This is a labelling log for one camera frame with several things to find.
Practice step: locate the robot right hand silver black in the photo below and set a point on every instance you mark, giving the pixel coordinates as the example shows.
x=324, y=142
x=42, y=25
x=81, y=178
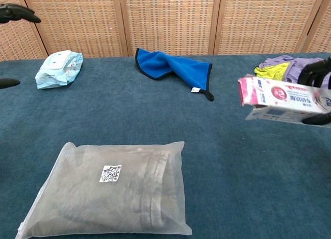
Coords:
x=314, y=72

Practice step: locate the robot left hand silver black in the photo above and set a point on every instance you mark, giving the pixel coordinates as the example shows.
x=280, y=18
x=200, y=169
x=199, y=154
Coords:
x=13, y=12

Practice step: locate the white and pink toothpaste box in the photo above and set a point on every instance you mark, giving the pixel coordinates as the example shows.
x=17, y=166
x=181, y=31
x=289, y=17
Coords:
x=279, y=98

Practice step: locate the crumpled purple cloth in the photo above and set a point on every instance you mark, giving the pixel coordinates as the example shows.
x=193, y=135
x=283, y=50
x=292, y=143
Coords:
x=296, y=68

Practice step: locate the light blue wet wipes pack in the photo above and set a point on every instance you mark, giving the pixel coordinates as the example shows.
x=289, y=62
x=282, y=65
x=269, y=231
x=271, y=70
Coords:
x=57, y=68

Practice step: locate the woven wooden folding screen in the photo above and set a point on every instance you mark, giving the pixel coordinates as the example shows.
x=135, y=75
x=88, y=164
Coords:
x=181, y=19

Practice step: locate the blue cloth with black trim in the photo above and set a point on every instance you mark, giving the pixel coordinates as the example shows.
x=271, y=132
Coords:
x=165, y=65

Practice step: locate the dark teal table cover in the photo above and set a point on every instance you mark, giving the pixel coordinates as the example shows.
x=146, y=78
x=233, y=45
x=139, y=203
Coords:
x=129, y=114

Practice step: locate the grey garment in plastic bag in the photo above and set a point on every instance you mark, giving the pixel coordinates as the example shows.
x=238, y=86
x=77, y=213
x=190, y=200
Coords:
x=108, y=195

